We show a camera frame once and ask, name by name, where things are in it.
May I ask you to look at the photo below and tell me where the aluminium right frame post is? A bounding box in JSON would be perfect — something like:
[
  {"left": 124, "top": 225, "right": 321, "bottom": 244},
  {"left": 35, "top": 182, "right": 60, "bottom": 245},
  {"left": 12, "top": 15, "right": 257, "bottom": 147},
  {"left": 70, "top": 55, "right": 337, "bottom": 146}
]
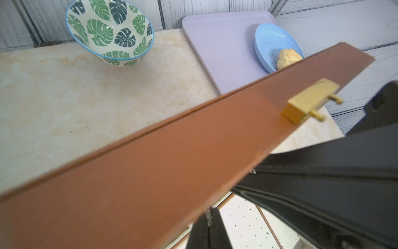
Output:
[{"left": 268, "top": 0, "right": 289, "bottom": 18}]

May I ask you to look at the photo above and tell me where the brown jewelry box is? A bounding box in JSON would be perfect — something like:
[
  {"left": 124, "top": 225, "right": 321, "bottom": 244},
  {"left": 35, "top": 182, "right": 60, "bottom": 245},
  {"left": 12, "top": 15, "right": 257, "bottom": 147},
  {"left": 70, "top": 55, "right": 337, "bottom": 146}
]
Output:
[{"left": 1, "top": 43, "right": 374, "bottom": 249}]

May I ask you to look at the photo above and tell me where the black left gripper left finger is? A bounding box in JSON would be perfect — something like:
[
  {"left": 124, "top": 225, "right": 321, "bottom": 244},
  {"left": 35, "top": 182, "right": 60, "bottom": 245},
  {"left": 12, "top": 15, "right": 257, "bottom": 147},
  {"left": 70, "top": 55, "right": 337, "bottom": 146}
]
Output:
[{"left": 186, "top": 211, "right": 212, "bottom": 249}]

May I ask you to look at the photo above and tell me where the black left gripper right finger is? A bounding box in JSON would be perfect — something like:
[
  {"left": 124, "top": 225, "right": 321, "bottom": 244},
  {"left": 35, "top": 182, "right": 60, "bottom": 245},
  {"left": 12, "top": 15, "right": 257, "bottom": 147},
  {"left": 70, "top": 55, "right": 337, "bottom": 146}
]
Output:
[{"left": 211, "top": 208, "right": 232, "bottom": 249}]

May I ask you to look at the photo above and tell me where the green leaf pattern bowl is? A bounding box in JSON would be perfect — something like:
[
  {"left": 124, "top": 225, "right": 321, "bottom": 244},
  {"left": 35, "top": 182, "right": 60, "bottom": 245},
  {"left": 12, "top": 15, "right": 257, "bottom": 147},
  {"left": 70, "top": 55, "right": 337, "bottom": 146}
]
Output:
[{"left": 65, "top": 0, "right": 154, "bottom": 67}]

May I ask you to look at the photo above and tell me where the yellow pastry bun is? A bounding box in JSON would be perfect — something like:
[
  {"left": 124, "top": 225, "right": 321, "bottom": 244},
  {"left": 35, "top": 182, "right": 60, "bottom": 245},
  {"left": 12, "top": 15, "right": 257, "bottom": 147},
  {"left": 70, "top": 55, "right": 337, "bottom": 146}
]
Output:
[{"left": 276, "top": 49, "right": 303, "bottom": 70}]

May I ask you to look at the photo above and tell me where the blue plate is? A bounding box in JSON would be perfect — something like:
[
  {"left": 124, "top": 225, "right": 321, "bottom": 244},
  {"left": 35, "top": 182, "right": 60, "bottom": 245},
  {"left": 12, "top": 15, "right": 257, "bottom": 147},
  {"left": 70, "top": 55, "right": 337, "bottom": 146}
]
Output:
[{"left": 254, "top": 23, "right": 304, "bottom": 73}]

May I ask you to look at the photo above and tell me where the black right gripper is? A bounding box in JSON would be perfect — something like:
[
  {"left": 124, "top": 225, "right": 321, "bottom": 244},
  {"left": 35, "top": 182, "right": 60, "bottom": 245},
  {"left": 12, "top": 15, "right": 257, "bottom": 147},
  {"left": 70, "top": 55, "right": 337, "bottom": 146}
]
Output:
[{"left": 232, "top": 81, "right": 398, "bottom": 249}]

